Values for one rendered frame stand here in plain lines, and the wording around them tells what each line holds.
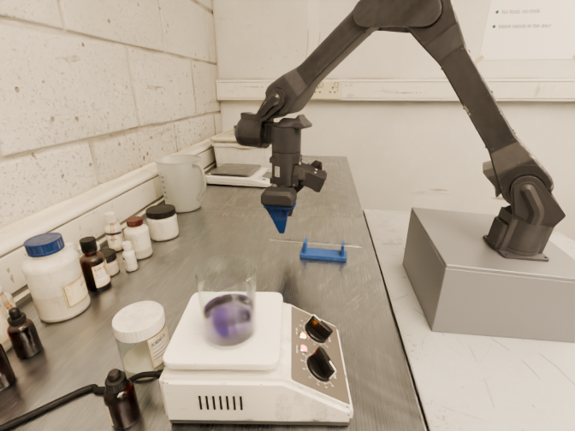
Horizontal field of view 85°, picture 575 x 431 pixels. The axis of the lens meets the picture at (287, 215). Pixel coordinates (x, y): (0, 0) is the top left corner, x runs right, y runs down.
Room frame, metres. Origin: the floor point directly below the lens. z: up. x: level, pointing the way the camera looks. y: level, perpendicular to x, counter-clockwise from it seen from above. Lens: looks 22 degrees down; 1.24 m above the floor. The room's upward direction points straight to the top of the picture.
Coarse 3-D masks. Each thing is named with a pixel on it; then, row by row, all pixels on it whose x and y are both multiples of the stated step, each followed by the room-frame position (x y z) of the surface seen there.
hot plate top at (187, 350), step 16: (192, 304) 0.32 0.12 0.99; (272, 304) 0.32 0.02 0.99; (192, 320) 0.30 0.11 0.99; (272, 320) 0.30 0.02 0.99; (176, 336) 0.27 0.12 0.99; (192, 336) 0.27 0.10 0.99; (256, 336) 0.27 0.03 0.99; (272, 336) 0.27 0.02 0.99; (176, 352) 0.25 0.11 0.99; (192, 352) 0.25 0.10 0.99; (208, 352) 0.25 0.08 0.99; (224, 352) 0.25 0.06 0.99; (240, 352) 0.25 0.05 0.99; (256, 352) 0.25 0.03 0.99; (272, 352) 0.25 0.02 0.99; (176, 368) 0.23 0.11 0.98; (192, 368) 0.23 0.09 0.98; (208, 368) 0.23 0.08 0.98; (224, 368) 0.23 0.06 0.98; (240, 368) 0.23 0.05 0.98; (256, 368) 0.23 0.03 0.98; (272, 368) 0.23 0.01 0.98
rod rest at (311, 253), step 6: (342, 240) 0.61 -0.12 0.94; (306, 246) 0.61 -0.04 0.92; (342, 246) 0.58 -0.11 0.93; (300, 252) 0.60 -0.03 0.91; (306, 252) 0.60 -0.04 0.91; (312, 252) 0.60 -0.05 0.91; (318, 252) 0.60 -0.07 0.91; (324, 252) 0.60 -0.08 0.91; (330, 252) 0.60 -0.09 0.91; (336, 252) 0.60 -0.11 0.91; (342, 252) 0.58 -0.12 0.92; (312, 258) 0.59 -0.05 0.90; (318, 258) 0.59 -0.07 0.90; (324, 258) 0.59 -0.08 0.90; (330, 258) 0.58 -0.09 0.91; (336, 258) 0.58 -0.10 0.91; (342, 258) 0.58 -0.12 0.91
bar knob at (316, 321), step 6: (312, 318) 0.32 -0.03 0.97; (318, 318) 0.32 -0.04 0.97; (306, 324) 0.32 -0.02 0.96; (312, 324) 0.32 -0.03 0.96; (318, 324) 0.32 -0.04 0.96; (324, 324) 0.32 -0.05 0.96; (306, 330) 0.31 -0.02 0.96; (312, 330) 0.32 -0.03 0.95; (318, 330) 0.31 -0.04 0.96; (324, 330) 0.31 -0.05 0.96; (330, 330) 0.31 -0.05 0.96; (312, 336) 0.31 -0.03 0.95; (318, 336) 0.31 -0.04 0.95; (324, 336) 0.31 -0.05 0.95
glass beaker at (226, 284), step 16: (224, 256) 0.31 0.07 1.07; (240, 256) 0.31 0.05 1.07; (208, 272) 0.30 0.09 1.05; (224, 272) 0.31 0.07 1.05; (240, 272) 0.31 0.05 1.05; (208, 288) 0.24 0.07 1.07; (224, 288) 0.31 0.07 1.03; (240, 288) 0.25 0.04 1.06; (208, 304) 0.25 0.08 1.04; (224, 304) 0.25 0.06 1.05; (240, 304) 0.25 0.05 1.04; (256, 304) 0.28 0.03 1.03; (208, 320) 0.25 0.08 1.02; (224, 320) 0.25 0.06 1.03; (240, 320) 0.25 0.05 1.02; (256, 320) 0.27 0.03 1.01; (208, 336) 0.26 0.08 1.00; (224, 336) 0.25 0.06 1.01; (240, 336) 0.25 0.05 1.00
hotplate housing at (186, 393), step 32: (288, 320) 0.32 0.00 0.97; (288, 352) 0.27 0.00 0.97; (160, 384) 0.23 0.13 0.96; (192, 384) 0.23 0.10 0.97; (224, 384) 0.23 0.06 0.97; (256, 384) 0.23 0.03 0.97; (288, 384) 0.23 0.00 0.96; (192, 416) 0.23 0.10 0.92; (224, 416) 0.23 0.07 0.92; (256, 416) 0.23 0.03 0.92; (288, 416) 0.23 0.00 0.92; (320, 416) 0.23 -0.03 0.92; (352, 416) 0.23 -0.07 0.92
